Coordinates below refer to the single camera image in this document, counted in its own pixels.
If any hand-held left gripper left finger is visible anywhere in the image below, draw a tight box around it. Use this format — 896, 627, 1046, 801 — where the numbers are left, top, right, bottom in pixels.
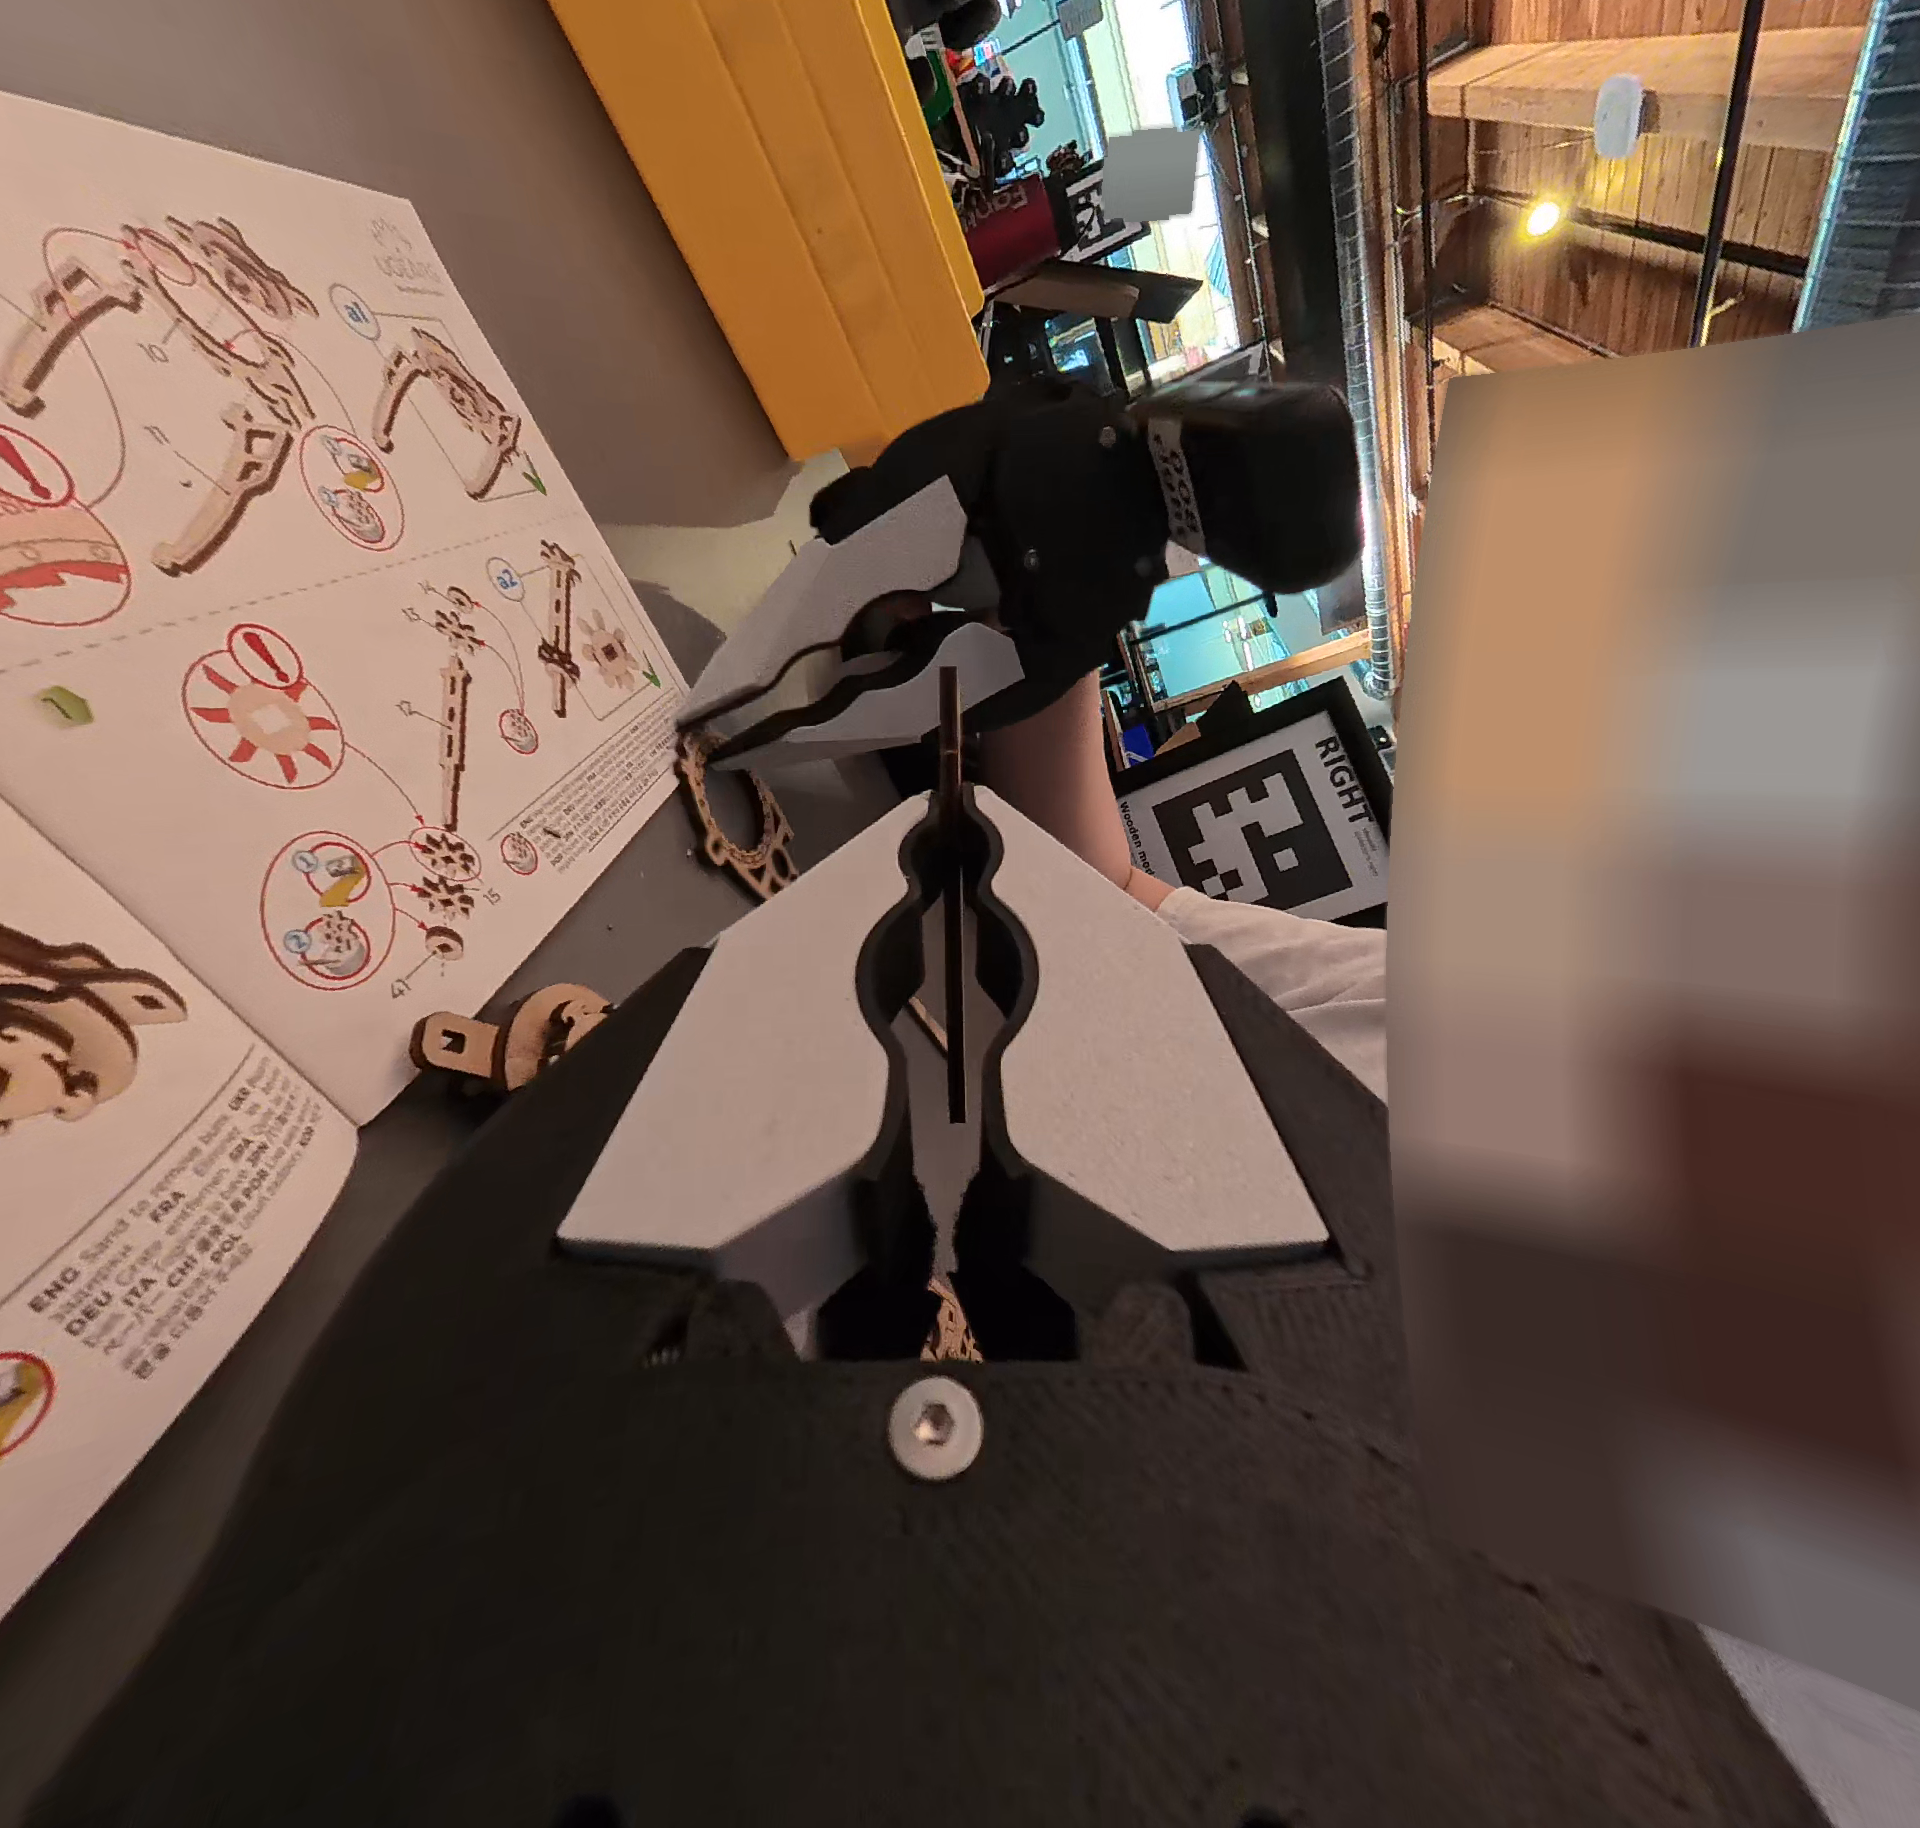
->
553, 790, 964, 1282

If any small round wooden assembly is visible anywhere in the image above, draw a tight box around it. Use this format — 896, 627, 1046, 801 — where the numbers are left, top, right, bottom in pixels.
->
406, 978, 619, 1097

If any open instruction booklet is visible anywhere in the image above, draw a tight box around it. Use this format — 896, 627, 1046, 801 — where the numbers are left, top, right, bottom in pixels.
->
0, 88, 699, 1623

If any wooden ceiling beam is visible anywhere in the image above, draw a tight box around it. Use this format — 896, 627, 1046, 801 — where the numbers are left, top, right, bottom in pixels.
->
1425, 26, 1869, 156

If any slender curved wooden part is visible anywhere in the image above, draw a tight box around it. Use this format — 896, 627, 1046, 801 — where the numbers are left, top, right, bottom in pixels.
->
933, 661, 976, 1127

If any black ceiling pole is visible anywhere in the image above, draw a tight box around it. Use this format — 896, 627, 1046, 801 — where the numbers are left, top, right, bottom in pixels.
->
1692, 0, 1803, 351

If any wooden sheet of model parts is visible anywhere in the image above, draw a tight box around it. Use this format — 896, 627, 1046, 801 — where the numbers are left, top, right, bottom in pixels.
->
916, 1265, 987, 1365

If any wooden ring frame part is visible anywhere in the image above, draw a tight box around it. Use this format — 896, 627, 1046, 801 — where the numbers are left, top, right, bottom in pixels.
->
668, 723, 804, 904

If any person's right forearm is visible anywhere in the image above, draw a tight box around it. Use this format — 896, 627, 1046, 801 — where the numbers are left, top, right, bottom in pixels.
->
966, 679, 1154, 899

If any black framed marker board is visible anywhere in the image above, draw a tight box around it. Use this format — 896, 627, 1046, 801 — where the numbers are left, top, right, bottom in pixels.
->
1107, 676, 1400, 931

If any stack of yellow bins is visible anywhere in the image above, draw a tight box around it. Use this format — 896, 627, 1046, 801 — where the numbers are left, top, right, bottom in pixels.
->
494, 0, 995, 466

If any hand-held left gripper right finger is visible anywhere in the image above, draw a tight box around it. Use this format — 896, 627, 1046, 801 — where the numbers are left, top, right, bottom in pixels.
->
963, 785, 1334, 1282

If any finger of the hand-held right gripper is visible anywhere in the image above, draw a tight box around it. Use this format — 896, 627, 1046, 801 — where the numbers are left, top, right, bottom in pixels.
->
704, 478, 995, 732
720, 614, 1034, 778

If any red printed sign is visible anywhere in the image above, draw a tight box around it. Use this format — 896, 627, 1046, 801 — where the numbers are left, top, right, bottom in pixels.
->
960, 176, 1084, 284

